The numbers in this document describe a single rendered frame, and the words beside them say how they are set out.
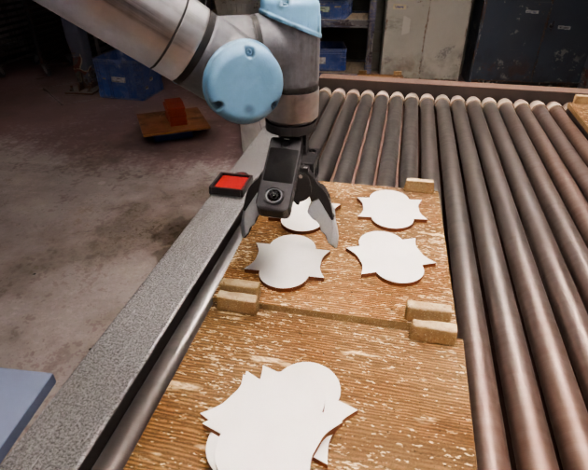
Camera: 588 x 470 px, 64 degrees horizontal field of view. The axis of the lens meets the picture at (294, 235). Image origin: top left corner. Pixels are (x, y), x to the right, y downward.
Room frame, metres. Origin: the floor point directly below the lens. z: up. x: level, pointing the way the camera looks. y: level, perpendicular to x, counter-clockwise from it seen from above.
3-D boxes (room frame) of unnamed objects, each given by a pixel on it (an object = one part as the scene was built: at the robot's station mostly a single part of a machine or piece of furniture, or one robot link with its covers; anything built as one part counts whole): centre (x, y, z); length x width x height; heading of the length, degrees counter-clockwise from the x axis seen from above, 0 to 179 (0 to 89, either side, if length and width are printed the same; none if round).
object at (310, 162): (0.64, 0.00, 1.11); 0.09 x 0.08 x 0.12; 169
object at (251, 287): (0.53, 0.08, 0.95); 0.06 x 0.02 x 0.03; 79
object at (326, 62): (5.25, -0.23, 0.25); 0.62 x 0.42 x 0.22; 90
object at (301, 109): (0.64, 0.01, 1.19); 0.08 x 0.08 x 0.05
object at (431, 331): (0.45, -0.18, 0.95); 0.06 x 0.02 x 0.03; 78
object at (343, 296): (0.70, -0.09, 0.93); 0.41 x 0.35 x 0.02; 169
